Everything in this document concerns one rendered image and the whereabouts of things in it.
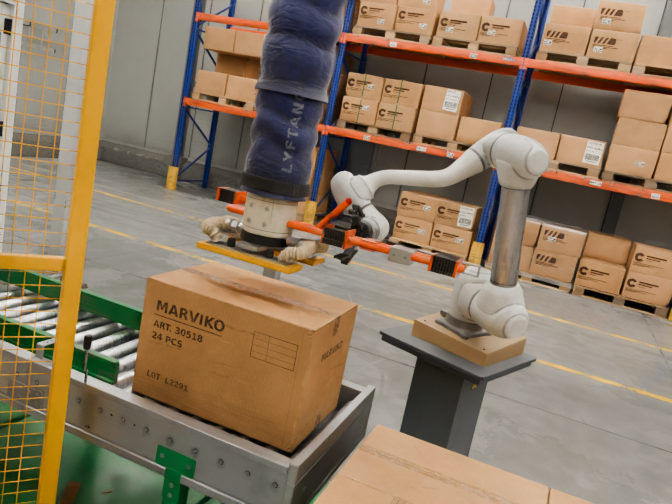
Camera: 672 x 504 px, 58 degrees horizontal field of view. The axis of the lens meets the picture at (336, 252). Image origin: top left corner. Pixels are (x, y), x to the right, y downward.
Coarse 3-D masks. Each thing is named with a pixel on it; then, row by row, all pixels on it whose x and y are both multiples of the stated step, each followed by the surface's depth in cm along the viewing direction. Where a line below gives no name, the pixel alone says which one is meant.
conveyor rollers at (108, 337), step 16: (0, 288) 273; (16, 288) 281; (0, 304) 254; (16, 304) 261; (32, 304) 260; (48, 304) 266; (32, 320) 248; (48, 320) 246; (80, 320) 260; (96, 320) 258; (80, 336) 238; (96, 336) 245; (112, 336) 243; (128, 336) 250; (112, 352) 230; (128, 352) 238; (128, 368) 225; (128, 384) 212; (336, 416) 213; (320, 432) 200; (272, 448) 184
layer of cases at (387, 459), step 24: (384, 432) 210; (360, 456) 191; (384, 456) 194; (408, 456) 197; (432, 456) 200; (456, 456) 203; (336, 480) 175; (360, 480) 178; (384, 480) 180; (408, 480) 183; (432, 480) 185; (456, 480) 188; (480, 480) 191; (504, 480) 194; (528, 480) 197
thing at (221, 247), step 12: (204, 240) 197; (228, 240) 194; (216, 252) 192; (228, 252) 190; (240, 252) 190; (252, 252) 192; (264, 264) 186; (276, 264) 185; (288, 264) 187; (300, 264) 192
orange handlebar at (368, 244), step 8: (240, 200) 231; (232, 208) 201; (240, 208) 200; (288, 224) 194; (296, 224) 194; (304, 224) 197; (312, 232) 192; (320, 232) 191; (352, 240) 187; (360, 240) 187; (368, 240) 186; (376, 240) 187; (360, 248) 186; (368, 248) 186; (376, 248) 185; (384, 248) 184; (416, 256) 181; (424, 256) 181
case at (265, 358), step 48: (192, 288) 192; (240, 288) 203; (288, 288) 215; (144, 336) 198; (192, 336) 191; (240, 336) 185; (288, 336) 179; (336, 336) 197; (144, 384) 200; (192, 384) 193; (240, 384) 187; (288, 384) 181; (336, 384) 212; (240, 432) 189; (288, 432) 183
